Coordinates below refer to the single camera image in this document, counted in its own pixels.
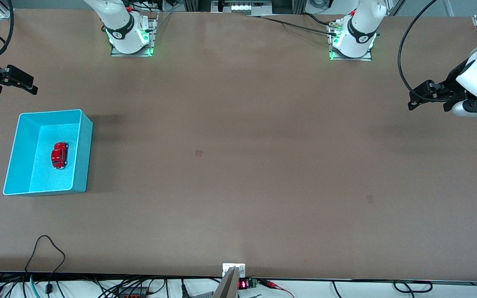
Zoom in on red beetle toy car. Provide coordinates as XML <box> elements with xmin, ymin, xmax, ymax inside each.
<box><xmin>51</xmin><ymin>142</ymin><xmax>69</xmax><ymax>170</ymax></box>

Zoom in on blue plastic box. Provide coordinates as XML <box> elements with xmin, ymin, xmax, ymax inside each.
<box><xmin>2</xmin><ymin>109</ymin><xmax>94</xmax><ymax>196</ymax></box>

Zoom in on metal rack with lights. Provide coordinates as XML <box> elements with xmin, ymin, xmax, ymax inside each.
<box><xmin>183</xmin><ymin>0</ymin><xmax>307</xmax><ymax>16</ymax></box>

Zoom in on black power strip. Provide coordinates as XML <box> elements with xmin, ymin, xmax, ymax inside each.
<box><xmin>116</xmin><ymin>288</ymin><xmax>149</xmax><ymax>298</ymax></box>

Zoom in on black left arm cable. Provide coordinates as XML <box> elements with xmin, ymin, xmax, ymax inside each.
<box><xmin>398</xmin><ymin>0</ymin><xmax>438</xmax><ymax>102</ymax></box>

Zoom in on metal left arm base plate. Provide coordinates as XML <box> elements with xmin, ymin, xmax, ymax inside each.
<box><xmin>329</xmin><ymin>21</ymin><xmax>372</xmax><ymax>62</ymax></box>

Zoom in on thick black table cable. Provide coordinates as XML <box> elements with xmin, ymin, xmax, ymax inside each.
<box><xmin>301</xmin><ymin>12</ymin><xmax>332</xmax><ymax>26</ymax></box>

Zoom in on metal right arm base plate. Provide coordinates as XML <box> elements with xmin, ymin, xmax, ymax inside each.
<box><xmin>111</xmin><ymin>12</ymin><xmax>158</xmax><ymax>57</ymax></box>

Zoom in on thin black table cable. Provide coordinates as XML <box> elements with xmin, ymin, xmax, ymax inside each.
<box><xmin>247</xmin><ymin>16</ymin><xmax>337</xmax><ymax>36</ymax></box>

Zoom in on black coiled cable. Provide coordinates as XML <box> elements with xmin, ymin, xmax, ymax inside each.
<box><xmin>393</xmin><ymin>280</ymin><xmax>434</xmax><ymax>293</ymax></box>

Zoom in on black looped cable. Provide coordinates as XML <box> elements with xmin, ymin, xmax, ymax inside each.
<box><xmin>24</xmin><ymin>235</ymin><xmax>66</xmax><ymax>294</ymax></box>

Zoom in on red wire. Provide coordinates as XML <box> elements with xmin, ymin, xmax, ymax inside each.
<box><xmin>259</xmin><ymin>280</ymin><xmax>295</xmax><ymax>298</ymax></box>

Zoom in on grey camera mount pole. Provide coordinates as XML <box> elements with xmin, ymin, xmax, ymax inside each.
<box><xmin>213</xmin><ymin>263</ymin><xmax>246</xmax><ymax>298</ymax></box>

